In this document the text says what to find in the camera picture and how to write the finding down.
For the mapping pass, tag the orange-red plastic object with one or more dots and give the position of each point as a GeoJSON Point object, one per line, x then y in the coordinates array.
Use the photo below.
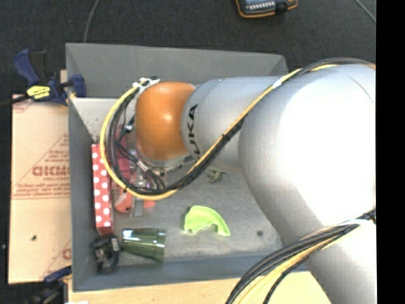
{"type": "Point", "coordinates": [121, 203]}

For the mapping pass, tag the red box white polka dots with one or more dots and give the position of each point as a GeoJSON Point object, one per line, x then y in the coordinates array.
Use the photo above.
{"type": "Point", "coordinates": [102, 188]}

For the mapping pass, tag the small green toy animal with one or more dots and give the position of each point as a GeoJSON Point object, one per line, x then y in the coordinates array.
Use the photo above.
{"type": "Point", "coordinates": [216, 175]}

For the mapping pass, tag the lime green cloth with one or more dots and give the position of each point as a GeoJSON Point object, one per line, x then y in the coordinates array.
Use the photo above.
{"type": "Point", "coordinates": [202, 218]}

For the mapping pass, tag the grey metal bin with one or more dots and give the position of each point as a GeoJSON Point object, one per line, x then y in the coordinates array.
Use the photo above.
{"type": "Point", "coordinates": [228, 201]}

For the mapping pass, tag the brown cardboard board red print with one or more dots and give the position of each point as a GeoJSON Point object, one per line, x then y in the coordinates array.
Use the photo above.
{"type": "Point", "coordinates": [38, 157]}

